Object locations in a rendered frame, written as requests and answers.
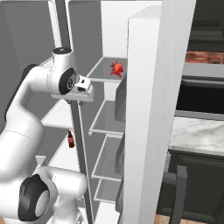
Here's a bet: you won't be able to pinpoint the black microwave oven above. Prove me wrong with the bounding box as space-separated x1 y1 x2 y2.
174 62 224 122

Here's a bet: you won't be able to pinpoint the dark grey fridge door handle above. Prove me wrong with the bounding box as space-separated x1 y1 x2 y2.
162 164 188 224

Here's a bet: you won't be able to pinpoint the brown glass bottle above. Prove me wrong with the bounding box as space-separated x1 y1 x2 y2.
66 129 75 150

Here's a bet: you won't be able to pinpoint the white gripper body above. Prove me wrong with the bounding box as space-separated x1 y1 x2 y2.
51 86 96 104

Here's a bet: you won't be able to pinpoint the red fish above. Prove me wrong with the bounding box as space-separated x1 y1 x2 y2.
109 61 125 78

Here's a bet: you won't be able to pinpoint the black upper cupboards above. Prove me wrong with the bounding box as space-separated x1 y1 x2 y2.
186 0 224 54

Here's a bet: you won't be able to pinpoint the clear fridge shelf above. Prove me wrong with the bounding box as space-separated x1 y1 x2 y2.
93 178 123 205
86 56 129 84
90 135 124 182
87 100 126 138

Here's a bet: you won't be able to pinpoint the white freezer shelf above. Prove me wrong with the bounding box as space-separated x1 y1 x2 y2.
40 98 75 131
47 135 81 173

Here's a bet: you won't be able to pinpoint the black base cupboards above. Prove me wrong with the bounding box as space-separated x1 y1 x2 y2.
156 149 224 224

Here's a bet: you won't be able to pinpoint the dark grey door bin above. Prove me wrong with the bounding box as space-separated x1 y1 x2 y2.
115 185 124 214
115 74 128 123
115 142 126 177

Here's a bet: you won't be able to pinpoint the white fridge door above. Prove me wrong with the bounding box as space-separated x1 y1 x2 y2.
122 0 197 224

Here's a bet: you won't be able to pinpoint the white side-by-side fridge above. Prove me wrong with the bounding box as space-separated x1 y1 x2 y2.
0 0 163 224

